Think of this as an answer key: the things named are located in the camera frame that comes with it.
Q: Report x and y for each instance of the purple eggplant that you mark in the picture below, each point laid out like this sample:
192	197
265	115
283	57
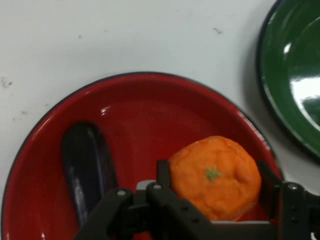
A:
87	162

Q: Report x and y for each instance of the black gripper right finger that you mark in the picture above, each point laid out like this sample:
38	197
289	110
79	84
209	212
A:
292	212

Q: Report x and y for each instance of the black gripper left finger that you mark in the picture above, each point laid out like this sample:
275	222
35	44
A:
172	220

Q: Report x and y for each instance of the orange mandarin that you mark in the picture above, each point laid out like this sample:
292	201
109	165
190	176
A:
215	180

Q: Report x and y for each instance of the green plate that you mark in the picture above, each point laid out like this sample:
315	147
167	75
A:
282	75

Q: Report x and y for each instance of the red plate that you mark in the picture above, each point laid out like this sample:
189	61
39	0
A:
140	125

